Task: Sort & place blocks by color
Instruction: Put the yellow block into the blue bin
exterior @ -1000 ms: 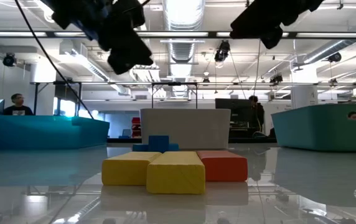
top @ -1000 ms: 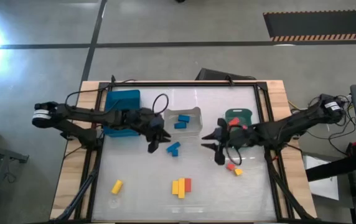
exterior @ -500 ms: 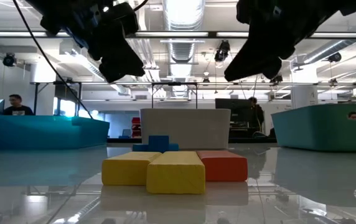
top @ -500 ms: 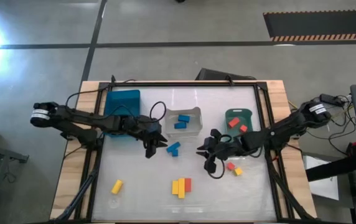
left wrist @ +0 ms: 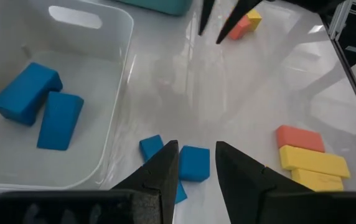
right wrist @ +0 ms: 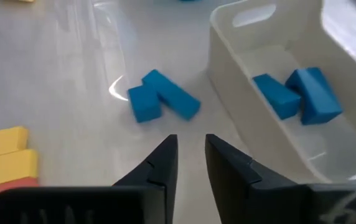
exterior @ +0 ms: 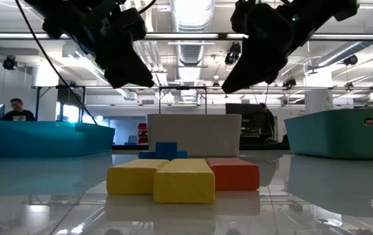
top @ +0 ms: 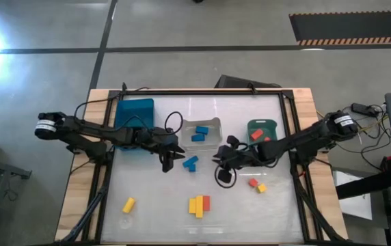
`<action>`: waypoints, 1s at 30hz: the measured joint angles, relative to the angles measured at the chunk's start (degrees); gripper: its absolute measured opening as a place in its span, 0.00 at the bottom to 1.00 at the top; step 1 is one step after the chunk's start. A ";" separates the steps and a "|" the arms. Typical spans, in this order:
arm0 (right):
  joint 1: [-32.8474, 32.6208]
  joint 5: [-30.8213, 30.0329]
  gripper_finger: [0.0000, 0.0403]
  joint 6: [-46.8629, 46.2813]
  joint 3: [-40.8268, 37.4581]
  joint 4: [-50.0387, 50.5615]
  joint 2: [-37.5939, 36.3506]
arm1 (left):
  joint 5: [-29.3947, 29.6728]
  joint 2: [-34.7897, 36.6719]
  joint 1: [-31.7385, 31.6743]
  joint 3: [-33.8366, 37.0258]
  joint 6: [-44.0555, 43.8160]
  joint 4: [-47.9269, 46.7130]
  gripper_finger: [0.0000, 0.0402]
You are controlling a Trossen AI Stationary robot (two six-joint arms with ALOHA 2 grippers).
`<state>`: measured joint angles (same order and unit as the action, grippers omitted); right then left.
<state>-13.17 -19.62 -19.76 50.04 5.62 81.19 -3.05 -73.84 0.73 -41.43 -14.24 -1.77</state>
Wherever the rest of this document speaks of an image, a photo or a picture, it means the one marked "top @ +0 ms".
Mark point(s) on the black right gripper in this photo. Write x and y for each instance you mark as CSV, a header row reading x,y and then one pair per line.
x,y
246,157

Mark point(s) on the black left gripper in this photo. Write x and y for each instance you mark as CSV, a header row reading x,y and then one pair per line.
x,y
151,136

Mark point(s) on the long blue wooden block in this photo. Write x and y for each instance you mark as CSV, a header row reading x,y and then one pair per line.
x,y
190,161

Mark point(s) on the small blue wooden block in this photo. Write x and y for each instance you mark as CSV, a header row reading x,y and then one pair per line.
x,y
192,168

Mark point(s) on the blue rectangular wooden block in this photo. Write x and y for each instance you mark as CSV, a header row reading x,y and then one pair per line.
x,y
202,130

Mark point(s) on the yellow wooden cube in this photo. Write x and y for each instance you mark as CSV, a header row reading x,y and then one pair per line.
x,y
261,188

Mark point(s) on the red rectangular wooden block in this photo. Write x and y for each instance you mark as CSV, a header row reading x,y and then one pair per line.
x,y
256,134
206,203

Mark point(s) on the yellow rectangular wooden block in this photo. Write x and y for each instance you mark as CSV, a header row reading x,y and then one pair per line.
x,y
128,205
192,205

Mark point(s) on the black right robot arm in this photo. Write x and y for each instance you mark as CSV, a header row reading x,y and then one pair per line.
x,y
301,140

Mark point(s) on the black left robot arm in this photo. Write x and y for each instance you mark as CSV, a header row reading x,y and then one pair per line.
x,y
89,131

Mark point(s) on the white translucent plastic bin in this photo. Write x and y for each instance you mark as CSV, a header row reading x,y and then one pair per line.
x,y
216,126

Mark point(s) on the long yellow wooden block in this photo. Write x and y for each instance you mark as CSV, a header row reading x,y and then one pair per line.
x,y
199,206

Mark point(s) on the teal plastic bin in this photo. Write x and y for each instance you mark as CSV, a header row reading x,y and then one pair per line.
x,y
270,128

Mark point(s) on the blue plastic bin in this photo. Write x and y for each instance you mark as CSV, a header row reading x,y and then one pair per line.
x,y
134,109

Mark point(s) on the white paper sheet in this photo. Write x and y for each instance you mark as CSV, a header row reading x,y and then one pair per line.
x,y
356,208

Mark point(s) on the black table beam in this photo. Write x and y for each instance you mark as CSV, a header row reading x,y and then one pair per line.
x,y
366,186

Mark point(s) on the black power adapter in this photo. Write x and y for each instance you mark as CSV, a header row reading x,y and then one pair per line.
x,y
361,108

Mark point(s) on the black hazard-striped floor mat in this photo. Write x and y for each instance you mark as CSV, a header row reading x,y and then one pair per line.
x,y
318,27

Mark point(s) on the grey metal stand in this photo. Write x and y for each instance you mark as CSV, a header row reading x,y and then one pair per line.
x,y
0,167

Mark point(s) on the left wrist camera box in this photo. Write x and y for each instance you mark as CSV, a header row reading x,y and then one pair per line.
x,y
168,164

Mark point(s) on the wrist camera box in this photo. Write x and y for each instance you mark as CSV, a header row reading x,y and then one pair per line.
x,y
224,176
168,164

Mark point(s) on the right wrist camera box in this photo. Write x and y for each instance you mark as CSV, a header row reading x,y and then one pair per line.
x,y
224,176

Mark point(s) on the black aluminium table frame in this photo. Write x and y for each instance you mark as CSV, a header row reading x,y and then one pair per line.
x,y
199,92

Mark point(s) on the black frame clamp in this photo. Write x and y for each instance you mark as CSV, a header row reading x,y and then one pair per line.
x,y
252,89
124,87

